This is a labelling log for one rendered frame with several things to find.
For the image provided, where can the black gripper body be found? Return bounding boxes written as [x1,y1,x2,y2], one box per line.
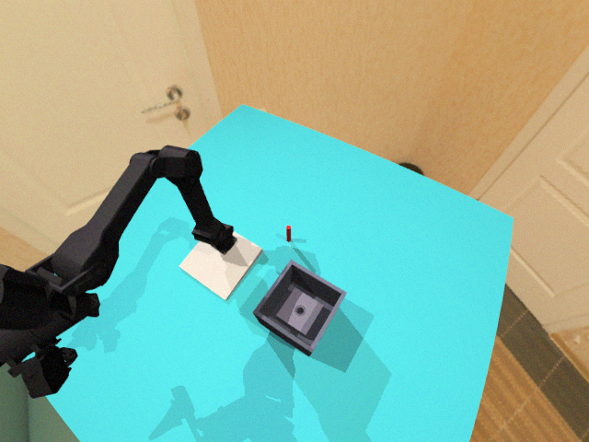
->
[0,330,52,367]

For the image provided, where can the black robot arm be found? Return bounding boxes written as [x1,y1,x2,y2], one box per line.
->
[0,145,237,399]

